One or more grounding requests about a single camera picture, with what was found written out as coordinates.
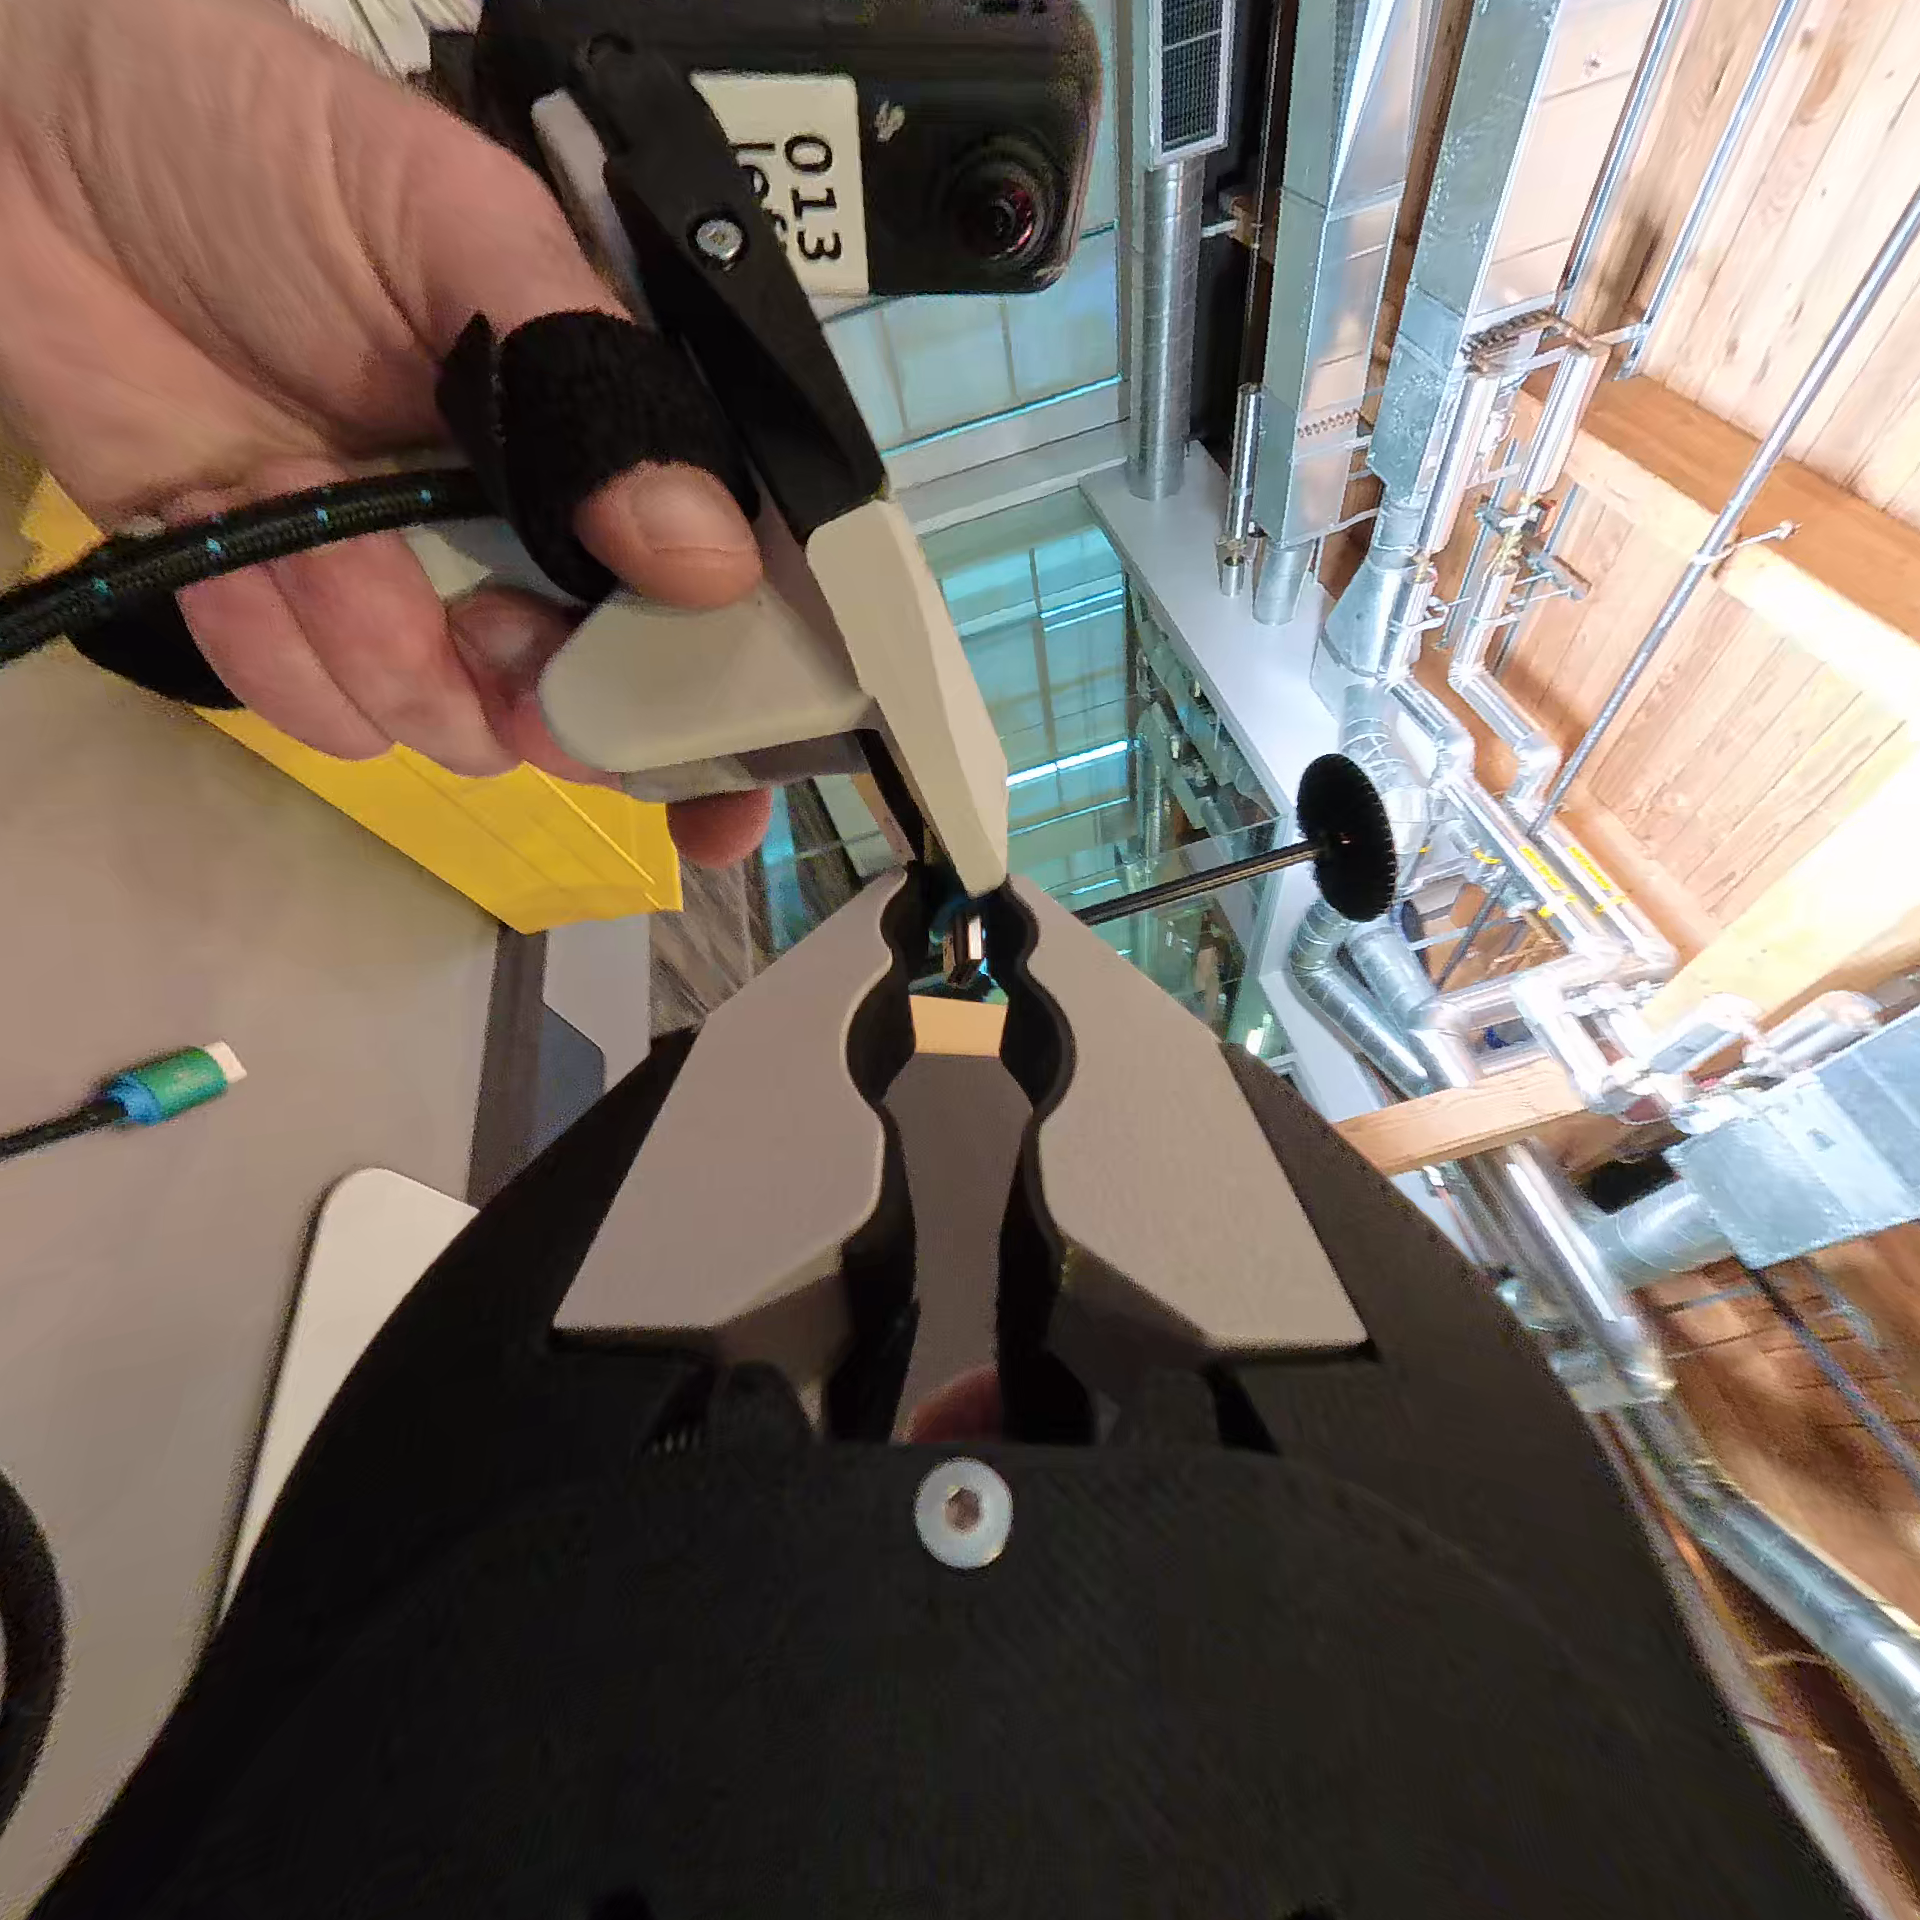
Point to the white stand base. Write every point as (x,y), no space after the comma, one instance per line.
(330,1350)

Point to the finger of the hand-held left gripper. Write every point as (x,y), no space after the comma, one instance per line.
(916,676)
(708,690)

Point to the black board with wooden edge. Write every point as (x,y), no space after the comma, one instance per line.
(962,1027)

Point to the person's left hand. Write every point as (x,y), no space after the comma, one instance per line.
(271,330)

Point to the wooden top desk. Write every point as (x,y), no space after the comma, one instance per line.
(1501,1115)

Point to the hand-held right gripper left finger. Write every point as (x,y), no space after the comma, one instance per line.
(721,1201)

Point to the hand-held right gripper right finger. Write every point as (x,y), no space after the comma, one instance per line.
(1185,1201)

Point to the black stand pole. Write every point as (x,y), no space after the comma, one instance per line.
(1346,833)

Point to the yellow plastic bin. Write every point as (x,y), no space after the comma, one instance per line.
(482,811)

